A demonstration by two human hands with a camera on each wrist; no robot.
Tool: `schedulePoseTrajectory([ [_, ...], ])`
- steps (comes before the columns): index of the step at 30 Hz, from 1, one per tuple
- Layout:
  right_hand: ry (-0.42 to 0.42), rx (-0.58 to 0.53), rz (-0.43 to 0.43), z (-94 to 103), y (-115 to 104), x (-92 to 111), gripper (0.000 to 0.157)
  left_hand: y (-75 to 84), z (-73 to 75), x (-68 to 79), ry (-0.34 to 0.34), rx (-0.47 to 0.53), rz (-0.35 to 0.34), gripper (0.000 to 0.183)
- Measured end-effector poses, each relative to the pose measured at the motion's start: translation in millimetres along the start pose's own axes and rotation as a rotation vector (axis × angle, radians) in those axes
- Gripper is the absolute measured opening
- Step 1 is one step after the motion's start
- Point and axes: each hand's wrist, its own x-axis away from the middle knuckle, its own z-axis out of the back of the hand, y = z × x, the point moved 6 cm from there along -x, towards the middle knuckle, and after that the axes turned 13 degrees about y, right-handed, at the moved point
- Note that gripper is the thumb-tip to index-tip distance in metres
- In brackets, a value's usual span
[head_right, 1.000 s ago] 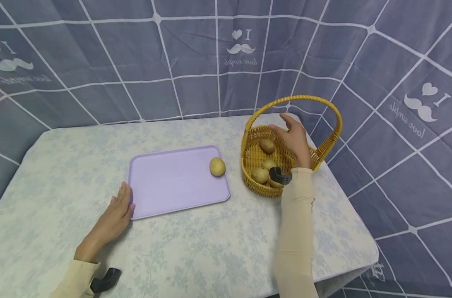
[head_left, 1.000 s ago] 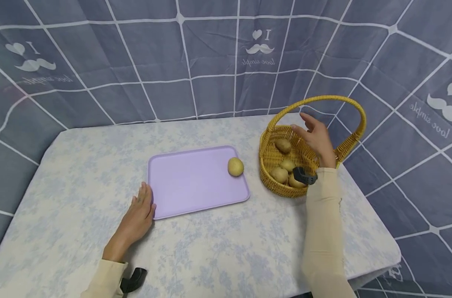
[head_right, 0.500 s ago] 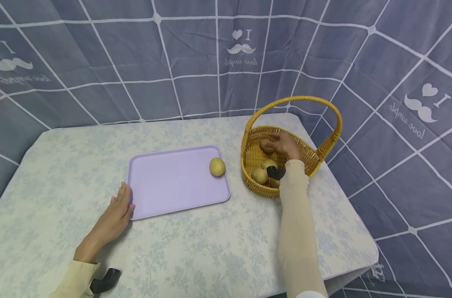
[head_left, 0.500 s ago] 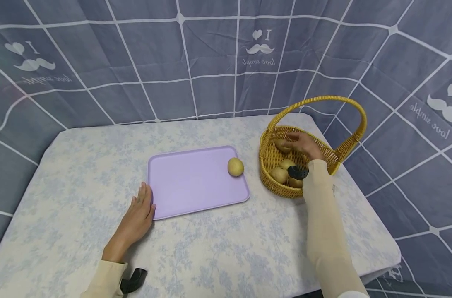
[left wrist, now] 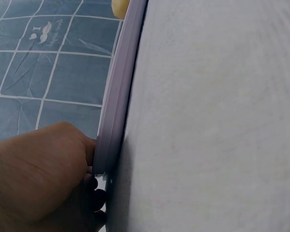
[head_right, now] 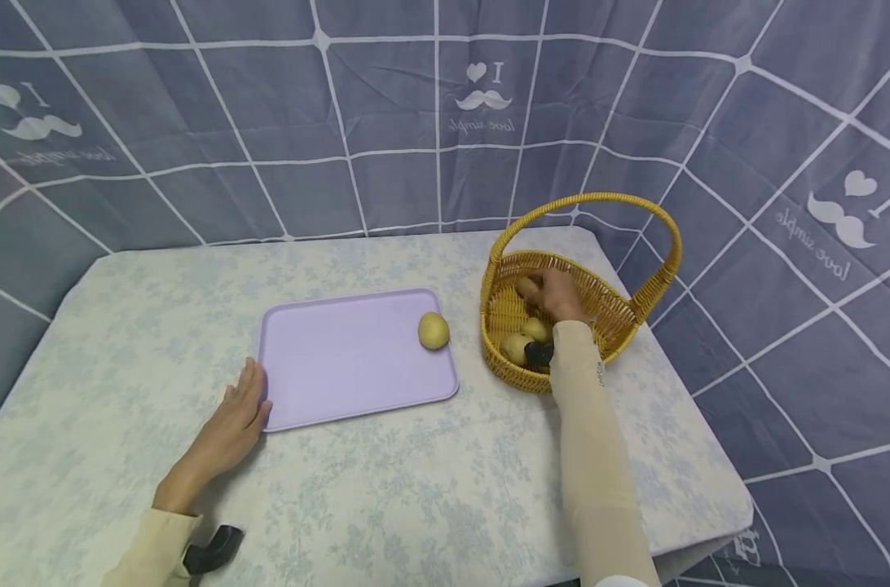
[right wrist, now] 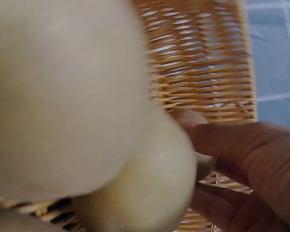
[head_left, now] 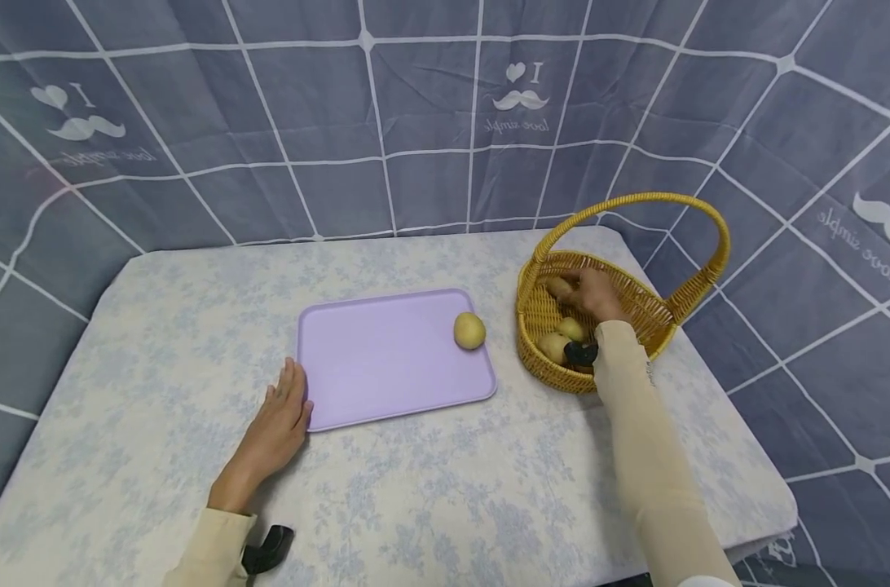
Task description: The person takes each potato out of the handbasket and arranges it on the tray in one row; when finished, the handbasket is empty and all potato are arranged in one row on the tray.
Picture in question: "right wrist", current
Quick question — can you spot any person's right hand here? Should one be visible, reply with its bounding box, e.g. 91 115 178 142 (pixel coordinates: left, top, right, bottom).
183 121 290 232

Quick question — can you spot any pale yellowish steamed bun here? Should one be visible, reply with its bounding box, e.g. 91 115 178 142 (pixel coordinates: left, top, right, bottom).
72 113 199 232

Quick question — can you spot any woven wicker basket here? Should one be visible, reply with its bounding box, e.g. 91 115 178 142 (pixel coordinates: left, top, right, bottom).
0 0 258 232

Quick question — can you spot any large white steamed bun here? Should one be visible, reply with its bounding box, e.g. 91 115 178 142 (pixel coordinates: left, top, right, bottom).
0 0 177 197

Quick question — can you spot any shaded white steamed bun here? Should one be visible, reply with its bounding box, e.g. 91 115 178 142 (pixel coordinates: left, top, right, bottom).
0 205 63 232

